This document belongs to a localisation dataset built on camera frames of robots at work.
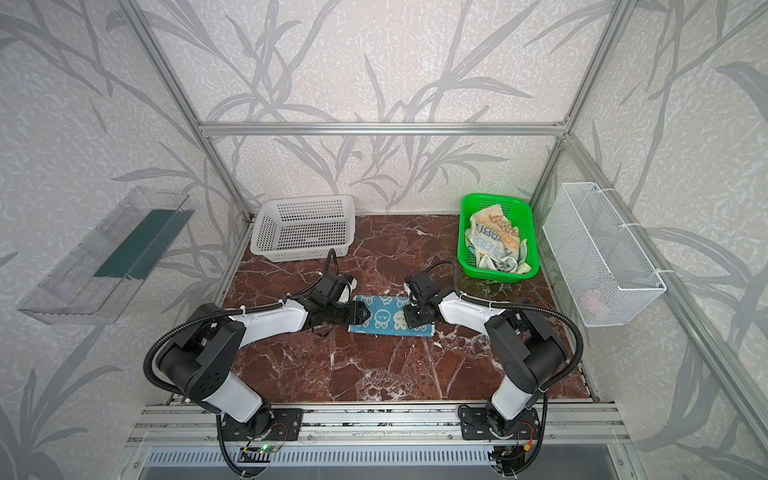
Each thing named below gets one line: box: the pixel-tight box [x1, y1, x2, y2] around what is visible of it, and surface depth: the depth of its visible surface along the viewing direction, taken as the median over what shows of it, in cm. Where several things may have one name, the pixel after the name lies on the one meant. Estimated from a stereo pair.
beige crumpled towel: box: [465, 204, 532, 274], surface depth 110 cm
